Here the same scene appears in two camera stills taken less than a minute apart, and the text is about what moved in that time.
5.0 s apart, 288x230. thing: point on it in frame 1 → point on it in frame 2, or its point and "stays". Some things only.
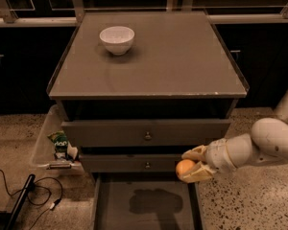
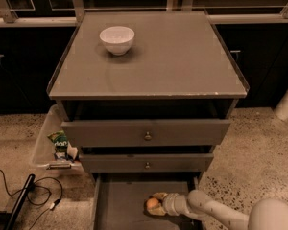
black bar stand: (20, 202) stays
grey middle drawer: (130, 163) stays
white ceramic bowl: (118, 39) stays
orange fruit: (183, 167) → (153, 202)
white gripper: (216, 157) → (170, 203)
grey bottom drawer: (145, 200) stays
